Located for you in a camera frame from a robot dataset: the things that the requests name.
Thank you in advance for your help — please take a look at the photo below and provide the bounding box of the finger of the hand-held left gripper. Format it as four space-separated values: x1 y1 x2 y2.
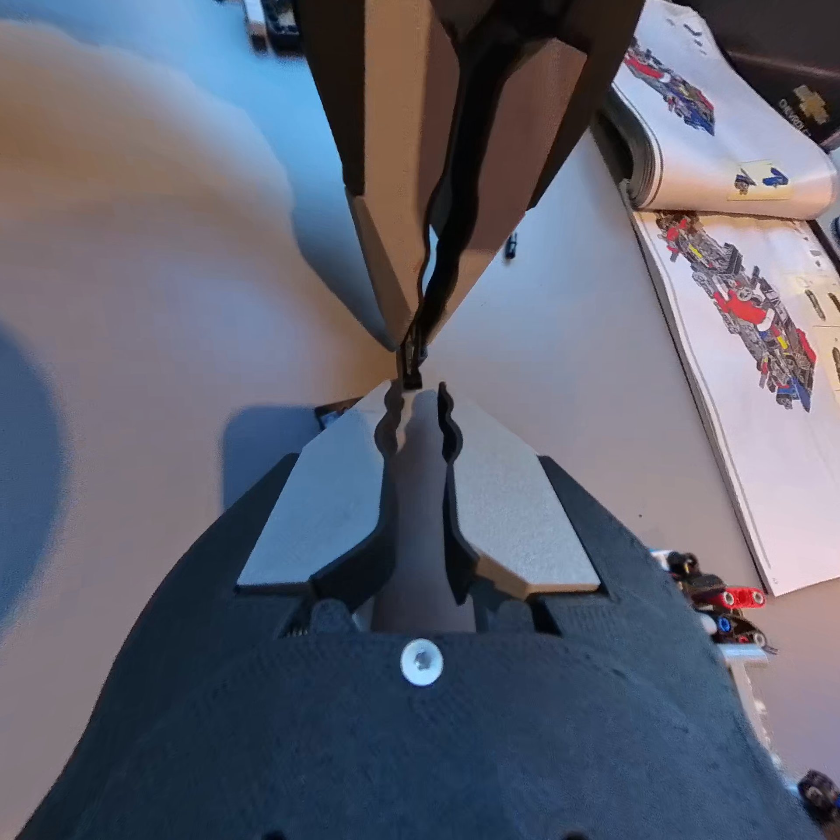
348 0 460 350
420 20 588 345

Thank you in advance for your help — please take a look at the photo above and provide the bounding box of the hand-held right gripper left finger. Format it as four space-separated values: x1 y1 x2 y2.
236 379 403 611

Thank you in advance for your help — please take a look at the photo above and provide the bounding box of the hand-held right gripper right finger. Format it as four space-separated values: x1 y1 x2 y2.
438 382 601 605

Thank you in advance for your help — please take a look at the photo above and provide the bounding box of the small black toy brick assembly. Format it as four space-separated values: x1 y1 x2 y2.
395 322 429 392

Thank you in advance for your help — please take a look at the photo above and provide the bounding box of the grey desk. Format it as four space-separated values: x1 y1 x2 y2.
0 0 840 788

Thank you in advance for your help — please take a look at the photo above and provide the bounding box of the toy car set box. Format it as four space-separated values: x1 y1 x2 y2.
676 0 840 152

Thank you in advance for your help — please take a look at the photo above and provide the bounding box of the toy brick car model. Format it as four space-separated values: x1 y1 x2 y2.
650 548 782 742

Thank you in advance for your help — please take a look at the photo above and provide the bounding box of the toy brick instruction booklet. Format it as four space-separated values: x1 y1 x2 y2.
604 0 840 597

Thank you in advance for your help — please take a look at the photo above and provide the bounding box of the black toy wheel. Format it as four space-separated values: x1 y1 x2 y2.
797 771 840 824

